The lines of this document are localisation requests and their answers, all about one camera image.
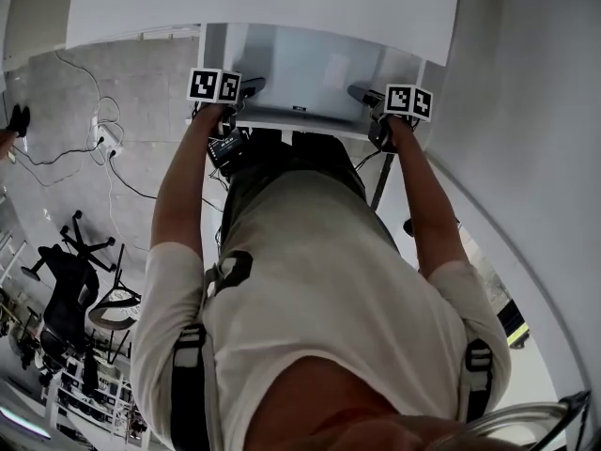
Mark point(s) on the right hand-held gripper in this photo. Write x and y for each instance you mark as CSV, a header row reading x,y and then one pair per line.
x,y
408,102

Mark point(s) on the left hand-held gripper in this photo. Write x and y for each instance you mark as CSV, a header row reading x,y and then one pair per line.
x,y
213,85

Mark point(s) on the person's right forearm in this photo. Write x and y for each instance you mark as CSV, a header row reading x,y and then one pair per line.
x,y
422,195

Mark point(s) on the person's left forearm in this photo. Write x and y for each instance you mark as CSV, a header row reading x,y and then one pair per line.
x,y
183,186

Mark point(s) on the black device with screen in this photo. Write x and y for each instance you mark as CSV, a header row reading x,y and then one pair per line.
x,y
225,147

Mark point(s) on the dark metal pole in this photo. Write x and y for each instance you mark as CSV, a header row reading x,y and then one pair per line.
x,y
382,181

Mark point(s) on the white power strip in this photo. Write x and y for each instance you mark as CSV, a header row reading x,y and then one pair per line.
x,y
108,141

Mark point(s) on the person's white t-shirt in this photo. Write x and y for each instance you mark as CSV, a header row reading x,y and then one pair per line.
x,y
319,280

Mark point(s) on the white cabinet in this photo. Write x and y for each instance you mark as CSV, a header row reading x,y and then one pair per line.
x,y
42,12

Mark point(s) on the black framed window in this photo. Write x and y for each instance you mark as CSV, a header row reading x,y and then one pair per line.
x,y
507,308

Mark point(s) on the wooden chair with patterned cushion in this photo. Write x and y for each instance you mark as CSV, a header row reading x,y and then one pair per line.
x,y
110,320

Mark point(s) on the black office chair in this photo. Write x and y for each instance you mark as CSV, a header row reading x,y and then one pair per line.
x,y
66,299

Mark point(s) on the person's neck and chest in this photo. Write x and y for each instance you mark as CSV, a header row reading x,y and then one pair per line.
x,y
328,407

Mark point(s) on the metal headset frame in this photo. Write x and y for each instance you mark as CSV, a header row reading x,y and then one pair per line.
x,y
535,410

